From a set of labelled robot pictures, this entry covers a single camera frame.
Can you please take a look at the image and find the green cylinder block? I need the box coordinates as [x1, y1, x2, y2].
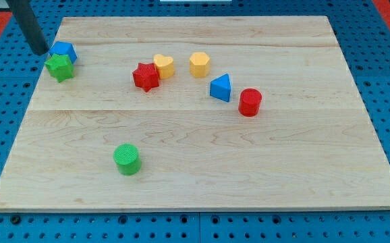
[113, 144, 142, 176]

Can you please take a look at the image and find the red cylinder block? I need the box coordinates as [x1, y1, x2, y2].
[238, 88, 262, 117]

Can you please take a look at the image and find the red star block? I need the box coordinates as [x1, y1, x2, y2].
[132, 63, 159, 92]

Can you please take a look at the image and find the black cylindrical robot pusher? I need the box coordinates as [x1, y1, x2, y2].
[5, 0, 49, 55]

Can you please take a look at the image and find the green star block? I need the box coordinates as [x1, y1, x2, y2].
[45, 54, 74, 82]

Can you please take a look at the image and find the light wooden board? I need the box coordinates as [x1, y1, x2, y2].
[0, 16, 390, 213]

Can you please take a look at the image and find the blue triangle block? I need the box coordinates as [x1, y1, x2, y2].
[209, 74, 231, 102]

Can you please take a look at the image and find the yellow heart block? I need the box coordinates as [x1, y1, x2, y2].
[153, 54, 175, 80]

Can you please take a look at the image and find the blue cube block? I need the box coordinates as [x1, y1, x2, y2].
[49, 41, 78, 63]

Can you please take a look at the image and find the yellow hexagon block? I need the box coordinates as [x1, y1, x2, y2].
[189, 52, 211, 78]

